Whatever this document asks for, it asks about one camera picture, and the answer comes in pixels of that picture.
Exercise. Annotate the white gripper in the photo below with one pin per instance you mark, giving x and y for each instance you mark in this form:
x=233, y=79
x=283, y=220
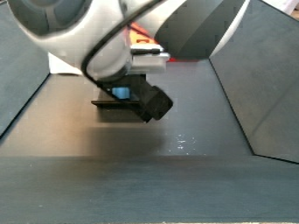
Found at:
x=148, y=59

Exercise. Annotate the light blue arch object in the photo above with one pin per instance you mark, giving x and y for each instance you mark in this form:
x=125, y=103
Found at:
x=120, y=92

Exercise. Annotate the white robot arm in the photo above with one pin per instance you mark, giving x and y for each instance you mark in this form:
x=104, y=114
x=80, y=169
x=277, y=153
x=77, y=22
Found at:
x=85, y=31

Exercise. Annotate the black curved fixture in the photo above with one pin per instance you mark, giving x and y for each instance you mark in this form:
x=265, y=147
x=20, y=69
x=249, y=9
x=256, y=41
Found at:
x=108, y=101

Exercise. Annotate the red shape-sorting base block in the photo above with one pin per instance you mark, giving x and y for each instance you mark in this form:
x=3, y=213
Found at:
x=139, y=35

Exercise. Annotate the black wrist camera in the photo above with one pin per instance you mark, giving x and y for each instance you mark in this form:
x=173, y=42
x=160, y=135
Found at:
x=153, y=102

